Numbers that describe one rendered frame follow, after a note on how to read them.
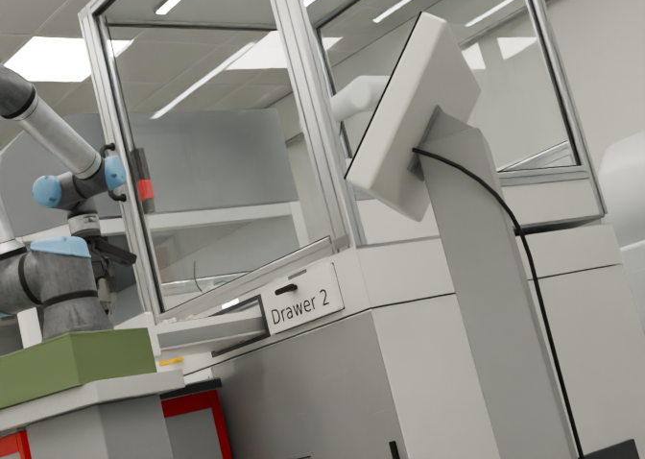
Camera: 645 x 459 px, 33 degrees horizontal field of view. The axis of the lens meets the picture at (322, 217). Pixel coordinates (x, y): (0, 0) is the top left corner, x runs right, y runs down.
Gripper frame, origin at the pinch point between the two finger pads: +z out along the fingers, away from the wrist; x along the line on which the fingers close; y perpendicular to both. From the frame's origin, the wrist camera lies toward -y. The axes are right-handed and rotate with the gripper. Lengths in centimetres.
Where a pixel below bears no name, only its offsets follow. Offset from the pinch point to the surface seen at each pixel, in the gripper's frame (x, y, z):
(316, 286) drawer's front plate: 41, -32, 8
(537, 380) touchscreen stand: 113, -15, 40
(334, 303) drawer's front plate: 46, -32, 13
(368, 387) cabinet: 48, -34, 34
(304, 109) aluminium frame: 51, -34, -33
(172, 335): 13.1, -7.7, 10.1
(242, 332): 13.6, -27.6, 12.4
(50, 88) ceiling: -312, -164, -184
